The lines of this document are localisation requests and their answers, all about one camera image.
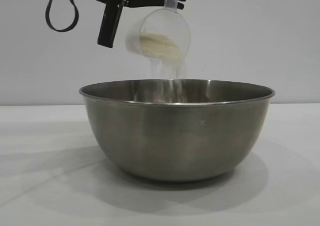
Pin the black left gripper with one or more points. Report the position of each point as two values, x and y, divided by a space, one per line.
107 28

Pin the clear plastic measuring cup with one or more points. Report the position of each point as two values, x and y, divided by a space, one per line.
160 23

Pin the white uncooked rice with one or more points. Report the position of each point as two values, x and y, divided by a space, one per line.
162 45

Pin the stainless steel mixing bowl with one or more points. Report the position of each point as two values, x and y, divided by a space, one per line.
175 135

